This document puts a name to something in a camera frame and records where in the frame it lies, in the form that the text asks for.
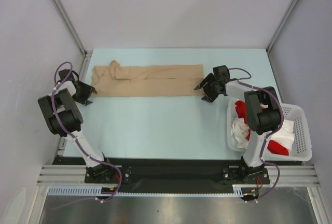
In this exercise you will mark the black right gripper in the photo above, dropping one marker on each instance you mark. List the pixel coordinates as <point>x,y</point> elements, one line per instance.
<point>210,96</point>

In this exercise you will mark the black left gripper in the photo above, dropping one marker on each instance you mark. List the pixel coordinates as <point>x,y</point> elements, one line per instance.
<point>88,90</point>

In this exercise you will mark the beige t shirt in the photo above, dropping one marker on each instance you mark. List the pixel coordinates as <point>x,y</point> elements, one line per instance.
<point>115,80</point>

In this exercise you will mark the translucent plastic basket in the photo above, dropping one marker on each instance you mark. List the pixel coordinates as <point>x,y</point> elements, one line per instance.
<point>291,143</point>

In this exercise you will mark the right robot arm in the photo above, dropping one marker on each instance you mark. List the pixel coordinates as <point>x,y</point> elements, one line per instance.
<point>263,113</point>

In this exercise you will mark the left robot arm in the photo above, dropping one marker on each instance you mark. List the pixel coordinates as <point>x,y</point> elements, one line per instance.
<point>63,118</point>

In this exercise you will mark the white t shirt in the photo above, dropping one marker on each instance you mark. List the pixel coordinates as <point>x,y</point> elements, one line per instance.
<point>240,133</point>

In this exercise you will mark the red t shirt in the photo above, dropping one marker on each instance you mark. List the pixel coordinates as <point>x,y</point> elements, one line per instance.
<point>277,146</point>

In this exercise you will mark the left aluminium frame post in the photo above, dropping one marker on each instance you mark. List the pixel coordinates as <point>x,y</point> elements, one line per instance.
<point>70,28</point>

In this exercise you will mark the aluminium frame post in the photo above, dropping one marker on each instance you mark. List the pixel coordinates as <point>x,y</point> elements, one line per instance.
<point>284,21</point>
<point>70,28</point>

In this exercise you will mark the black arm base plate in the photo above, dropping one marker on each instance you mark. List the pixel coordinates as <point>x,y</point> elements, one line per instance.
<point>132,171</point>

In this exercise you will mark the slotted cable duct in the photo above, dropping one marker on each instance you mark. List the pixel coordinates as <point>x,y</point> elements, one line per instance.
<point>99,191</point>

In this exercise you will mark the aluminium front rail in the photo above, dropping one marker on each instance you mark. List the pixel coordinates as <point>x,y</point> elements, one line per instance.
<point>290,176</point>

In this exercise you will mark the right aluminium frame post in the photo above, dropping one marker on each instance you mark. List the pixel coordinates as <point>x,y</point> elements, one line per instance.
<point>284,21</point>

